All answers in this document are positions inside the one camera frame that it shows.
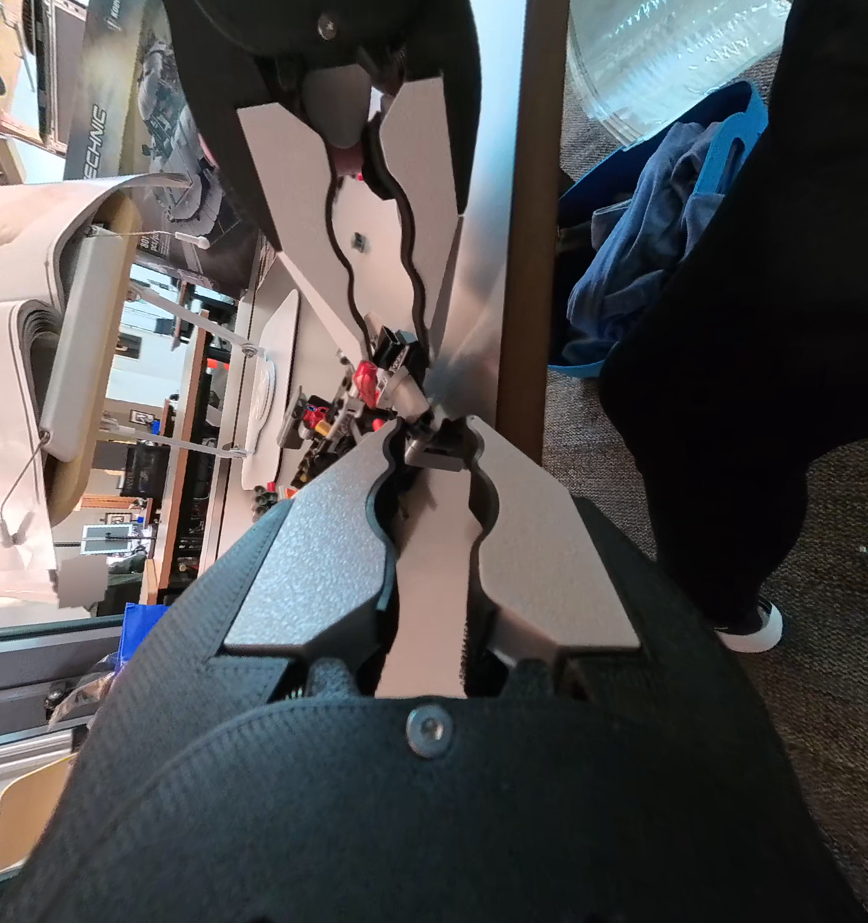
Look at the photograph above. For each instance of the white round pad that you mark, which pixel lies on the white round pad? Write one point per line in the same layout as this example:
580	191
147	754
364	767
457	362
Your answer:
264	396

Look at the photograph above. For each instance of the white shoe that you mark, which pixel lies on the white shoe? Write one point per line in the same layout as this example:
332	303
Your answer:
755	626

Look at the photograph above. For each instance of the lego car chassis model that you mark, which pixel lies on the lego car chassis model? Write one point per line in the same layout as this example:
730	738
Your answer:
322	429

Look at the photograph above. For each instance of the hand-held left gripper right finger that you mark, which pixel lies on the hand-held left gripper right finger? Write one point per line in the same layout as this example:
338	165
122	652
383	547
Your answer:
549	570

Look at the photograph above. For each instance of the lego set box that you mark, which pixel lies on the lego set box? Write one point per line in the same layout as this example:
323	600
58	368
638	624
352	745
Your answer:
153	130

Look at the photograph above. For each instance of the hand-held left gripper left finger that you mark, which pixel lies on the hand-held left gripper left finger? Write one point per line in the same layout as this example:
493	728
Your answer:
311	570

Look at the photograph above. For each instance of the clear plastic sheet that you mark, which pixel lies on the clear plastic sheet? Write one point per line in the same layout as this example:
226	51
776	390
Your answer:
657	65

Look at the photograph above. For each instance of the blue plastic bag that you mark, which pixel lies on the blue plastic bag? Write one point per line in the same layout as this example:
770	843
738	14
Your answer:
140	634

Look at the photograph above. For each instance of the aluminium frame rail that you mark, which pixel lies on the aluminium frame rail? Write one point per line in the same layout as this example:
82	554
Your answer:
30	685

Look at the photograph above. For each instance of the dark grey lego connector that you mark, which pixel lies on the dark grey lego connector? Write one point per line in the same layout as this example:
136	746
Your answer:
360	242

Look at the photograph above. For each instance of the wooden shelf unit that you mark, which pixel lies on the wooden shelf unit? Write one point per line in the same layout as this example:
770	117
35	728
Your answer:
178	469

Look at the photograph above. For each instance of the small grey red lego subassembly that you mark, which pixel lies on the small grey red lego subassembly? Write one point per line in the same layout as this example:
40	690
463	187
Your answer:
394	382

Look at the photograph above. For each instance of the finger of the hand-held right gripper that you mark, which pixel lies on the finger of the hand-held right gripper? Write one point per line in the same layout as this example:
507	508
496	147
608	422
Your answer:
430	187
290	187

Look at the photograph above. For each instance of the person's black trouser leg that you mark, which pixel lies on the person's black trouser leg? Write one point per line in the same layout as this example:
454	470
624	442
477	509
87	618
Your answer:
787	324

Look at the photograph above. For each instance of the grey desk mat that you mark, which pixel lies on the grey desk mat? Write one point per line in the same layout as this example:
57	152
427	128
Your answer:
279	332

